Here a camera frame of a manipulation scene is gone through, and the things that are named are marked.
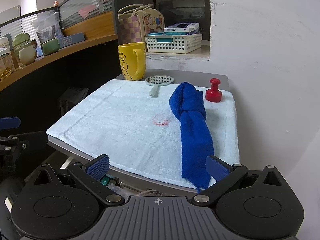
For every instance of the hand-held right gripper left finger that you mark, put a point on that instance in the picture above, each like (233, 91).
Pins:
(98, 168)

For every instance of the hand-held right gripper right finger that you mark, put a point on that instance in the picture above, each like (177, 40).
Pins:
(218, 168)

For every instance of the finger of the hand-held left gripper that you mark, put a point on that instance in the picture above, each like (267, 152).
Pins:
(10, 123)

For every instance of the blue cloth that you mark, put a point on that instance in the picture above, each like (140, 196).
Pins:
(192, 130)

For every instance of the yellow mug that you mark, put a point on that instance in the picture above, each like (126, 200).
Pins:
(130, 60)

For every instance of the white towel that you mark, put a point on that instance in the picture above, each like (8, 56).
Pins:
(112, 120)

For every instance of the clear jar with yellow liquid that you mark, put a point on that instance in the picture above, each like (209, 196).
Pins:
(5, 62)

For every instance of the pale green round cup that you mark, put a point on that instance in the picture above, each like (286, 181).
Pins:
(27, 56)

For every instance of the red knob stamp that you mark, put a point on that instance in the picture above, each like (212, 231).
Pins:
(213, 95)

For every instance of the pink clear round lid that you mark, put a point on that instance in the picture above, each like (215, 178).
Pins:
(161, 120)

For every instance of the green lidded jar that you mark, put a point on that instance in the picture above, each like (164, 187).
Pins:
(21, 42)

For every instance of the green ceramic cup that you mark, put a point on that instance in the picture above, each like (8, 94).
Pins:
(50, 47)

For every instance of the small grey table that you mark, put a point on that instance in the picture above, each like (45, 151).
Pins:
(200, 80)

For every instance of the ribbed glass cup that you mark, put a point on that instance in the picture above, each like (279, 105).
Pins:
(45, 33)

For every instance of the grey-blue card box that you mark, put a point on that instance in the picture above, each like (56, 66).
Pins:
(72, 40)

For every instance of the grey tea strainer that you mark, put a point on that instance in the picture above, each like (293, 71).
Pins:
(158, 80)

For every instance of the curved wooden desk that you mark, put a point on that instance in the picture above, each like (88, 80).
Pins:
(82, 45)

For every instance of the clear plastic bag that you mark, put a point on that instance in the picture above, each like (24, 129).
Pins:
(53, 21)

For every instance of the small pink figure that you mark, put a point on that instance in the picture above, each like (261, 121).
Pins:
(56, 3)

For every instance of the white perforated basket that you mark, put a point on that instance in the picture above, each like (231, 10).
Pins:
(172, 44)

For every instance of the pink sticky note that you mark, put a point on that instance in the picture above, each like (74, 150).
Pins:
(87, 11)

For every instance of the checked tote bag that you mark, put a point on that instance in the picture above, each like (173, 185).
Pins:
(128, 30)

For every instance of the white and blue box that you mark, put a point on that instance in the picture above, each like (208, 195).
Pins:
(182, 27)

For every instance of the teal flat box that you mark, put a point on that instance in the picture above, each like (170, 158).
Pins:
(160, 33)

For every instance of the colourful printed gift bag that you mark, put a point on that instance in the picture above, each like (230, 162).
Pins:
(152, 22)

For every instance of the dark cabinet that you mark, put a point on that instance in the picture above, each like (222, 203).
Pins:
(180, 2)

